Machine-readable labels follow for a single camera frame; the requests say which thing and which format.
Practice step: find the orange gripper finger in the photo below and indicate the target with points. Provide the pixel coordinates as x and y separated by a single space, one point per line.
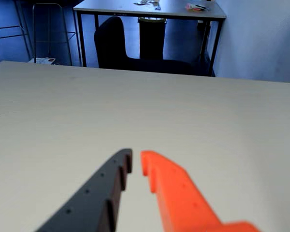
181 200

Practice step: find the navy gripper finger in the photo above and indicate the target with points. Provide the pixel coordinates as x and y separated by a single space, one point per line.
94 200

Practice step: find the papers on floor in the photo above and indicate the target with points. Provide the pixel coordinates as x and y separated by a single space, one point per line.
44 61

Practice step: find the black upholstered chair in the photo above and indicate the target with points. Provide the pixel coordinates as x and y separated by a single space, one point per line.
111 43

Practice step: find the black waste bin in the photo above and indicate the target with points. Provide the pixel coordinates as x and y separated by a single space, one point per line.
151 41

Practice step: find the grey table with black legs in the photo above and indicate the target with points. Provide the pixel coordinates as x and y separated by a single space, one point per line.
166 12

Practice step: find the pink and yellow items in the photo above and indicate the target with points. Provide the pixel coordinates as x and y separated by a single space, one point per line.
192 7

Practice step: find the grey clutter pile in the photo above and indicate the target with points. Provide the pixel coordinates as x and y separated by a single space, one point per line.
154 3

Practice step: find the metal frame stool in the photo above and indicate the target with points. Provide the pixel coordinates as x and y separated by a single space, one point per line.
9 28
48 4

